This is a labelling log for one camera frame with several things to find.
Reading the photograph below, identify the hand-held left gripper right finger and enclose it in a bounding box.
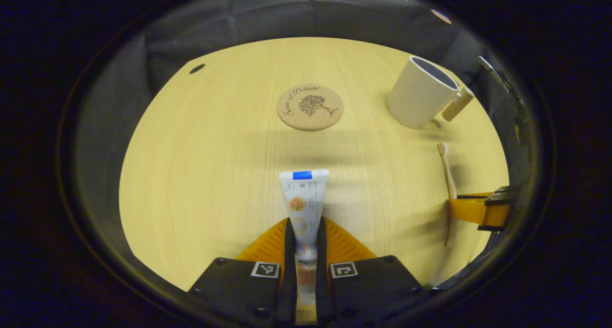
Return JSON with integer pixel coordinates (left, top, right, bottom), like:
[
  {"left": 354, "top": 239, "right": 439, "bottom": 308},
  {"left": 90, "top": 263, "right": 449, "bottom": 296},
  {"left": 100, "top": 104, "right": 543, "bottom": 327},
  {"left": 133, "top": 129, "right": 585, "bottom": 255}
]
[{"left": 316, "top": 217, "right": 424, "bottom": 326}]

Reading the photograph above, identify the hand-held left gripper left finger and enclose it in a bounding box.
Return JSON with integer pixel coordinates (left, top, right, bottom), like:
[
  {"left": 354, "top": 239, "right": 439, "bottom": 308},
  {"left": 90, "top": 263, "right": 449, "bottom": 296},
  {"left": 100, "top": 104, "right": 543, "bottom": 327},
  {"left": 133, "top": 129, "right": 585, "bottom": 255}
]
[{"left": 187, "top": 217, "right": 298, "bottom": 326}]

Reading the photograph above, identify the beige wooden toothbrush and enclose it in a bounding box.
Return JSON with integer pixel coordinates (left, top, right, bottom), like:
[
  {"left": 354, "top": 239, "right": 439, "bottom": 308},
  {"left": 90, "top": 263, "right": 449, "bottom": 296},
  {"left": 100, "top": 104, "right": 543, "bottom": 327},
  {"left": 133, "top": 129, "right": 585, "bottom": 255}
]
[{"left": 437, "top": 142, "right": 459, "bottom": 248}]

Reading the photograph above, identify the white toothpaste tube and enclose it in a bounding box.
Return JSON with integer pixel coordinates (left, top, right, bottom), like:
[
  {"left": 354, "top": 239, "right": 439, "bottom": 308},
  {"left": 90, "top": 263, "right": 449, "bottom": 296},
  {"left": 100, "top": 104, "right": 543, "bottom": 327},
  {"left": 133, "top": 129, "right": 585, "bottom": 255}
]
[{"left": 279, "top": 169, "right": 330, "bottom": 305}]

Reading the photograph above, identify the white cup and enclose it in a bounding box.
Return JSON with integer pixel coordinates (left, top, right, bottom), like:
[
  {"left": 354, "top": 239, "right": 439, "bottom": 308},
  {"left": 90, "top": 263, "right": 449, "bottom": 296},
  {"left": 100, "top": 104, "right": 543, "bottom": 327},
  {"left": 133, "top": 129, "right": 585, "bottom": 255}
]
[{"left": 385, "top": 55, "right": 475, "bottom": 130}]

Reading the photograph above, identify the round cork coaster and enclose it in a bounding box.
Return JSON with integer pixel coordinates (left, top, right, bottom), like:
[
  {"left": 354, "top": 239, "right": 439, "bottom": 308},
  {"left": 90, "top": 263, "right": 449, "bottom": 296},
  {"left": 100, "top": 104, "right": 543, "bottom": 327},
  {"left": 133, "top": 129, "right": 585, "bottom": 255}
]
[{"left": 276, "top": 84, "right": 344, "bottom": 131}]

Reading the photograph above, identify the black backdrop cloth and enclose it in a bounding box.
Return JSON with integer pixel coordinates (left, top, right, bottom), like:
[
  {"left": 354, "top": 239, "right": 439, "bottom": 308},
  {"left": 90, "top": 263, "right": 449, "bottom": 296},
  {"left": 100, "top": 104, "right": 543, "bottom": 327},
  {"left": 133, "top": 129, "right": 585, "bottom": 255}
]
[{"left": 72, "top": 0, "right": 507, "bottom": 271}]

